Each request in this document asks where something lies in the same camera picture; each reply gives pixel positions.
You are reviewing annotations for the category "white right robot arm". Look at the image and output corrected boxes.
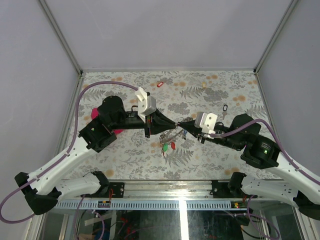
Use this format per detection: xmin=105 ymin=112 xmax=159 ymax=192
xmin=177 ymin=112 xmax=320 ymax=220

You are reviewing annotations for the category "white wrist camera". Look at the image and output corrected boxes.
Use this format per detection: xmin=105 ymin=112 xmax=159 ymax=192
xmin=194 ymin=112 xmax=218 ymax=135
xmin=134 ymin=87 xmax=157 ymax=123

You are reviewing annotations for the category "large metal keyring with keys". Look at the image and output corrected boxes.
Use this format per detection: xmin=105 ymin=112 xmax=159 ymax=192
xmin=159 ymin=124 xmax=188 ymax=157

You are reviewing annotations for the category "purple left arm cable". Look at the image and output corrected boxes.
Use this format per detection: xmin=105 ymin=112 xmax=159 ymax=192
xmin=0 ymin=81 xmax=140 ymax=240

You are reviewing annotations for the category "black tag with key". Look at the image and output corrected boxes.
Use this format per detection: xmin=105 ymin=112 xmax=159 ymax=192
xmin=222 ymin=104 xmax=228 ymax=120

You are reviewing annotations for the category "crumpled pink cloth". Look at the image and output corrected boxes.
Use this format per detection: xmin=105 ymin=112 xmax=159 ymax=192
xmin=90 ymin=107 xmax=124 ymax=135

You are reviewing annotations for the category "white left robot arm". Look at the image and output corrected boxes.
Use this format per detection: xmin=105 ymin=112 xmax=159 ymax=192
xmin=14 ymin=95 xmax=176 ymax=215

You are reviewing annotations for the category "red key tag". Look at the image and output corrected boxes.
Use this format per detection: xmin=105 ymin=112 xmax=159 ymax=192
xmin=157 ymin=81 xmax=164 ymax=88

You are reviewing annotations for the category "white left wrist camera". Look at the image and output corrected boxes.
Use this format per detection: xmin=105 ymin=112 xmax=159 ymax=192
xmin=134 ymin=87 xmax=157 ymax=123

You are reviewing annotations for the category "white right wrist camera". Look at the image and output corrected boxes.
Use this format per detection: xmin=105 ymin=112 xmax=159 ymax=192
xmin=194 ymin=112 xmax=218 ymax=135

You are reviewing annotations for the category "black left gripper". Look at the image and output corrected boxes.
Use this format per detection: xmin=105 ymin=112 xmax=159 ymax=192
xmin=111 ymin=107 xmax=178 ymax=138

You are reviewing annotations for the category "aluminium front rail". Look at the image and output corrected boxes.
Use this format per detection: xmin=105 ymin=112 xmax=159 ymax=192
xmin=37 ymin=179 xmax=307 ymax=210

